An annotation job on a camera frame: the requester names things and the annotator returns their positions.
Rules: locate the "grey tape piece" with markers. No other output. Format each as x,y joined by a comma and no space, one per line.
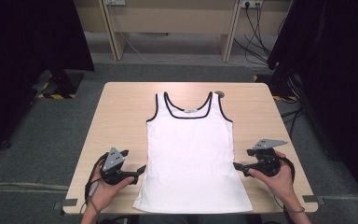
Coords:
70,202
310,198

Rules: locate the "beige wooden desk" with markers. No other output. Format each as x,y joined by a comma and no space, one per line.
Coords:
174,18

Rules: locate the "person's right hand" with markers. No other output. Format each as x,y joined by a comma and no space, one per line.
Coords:
279,186

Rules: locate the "white wall socket with plugs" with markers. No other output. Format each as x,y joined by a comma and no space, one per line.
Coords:
251,3

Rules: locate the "person's legs dark trousers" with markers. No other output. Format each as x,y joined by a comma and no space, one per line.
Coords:
199,220

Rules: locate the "grey round table grommet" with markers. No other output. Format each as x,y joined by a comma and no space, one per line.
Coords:
221,93

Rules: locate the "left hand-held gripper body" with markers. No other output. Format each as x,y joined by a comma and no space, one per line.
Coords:
113,160

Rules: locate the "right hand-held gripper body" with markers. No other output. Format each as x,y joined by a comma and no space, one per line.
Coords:
267,160

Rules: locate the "black metal stand base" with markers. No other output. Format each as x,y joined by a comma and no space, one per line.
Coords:
63,84
279,87

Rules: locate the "person's left hand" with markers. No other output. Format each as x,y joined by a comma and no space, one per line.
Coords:
102,194

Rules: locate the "white tank top black trim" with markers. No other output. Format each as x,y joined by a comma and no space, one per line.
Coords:
192,155

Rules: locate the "black curtain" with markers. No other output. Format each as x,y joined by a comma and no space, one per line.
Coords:
338,62
28,46

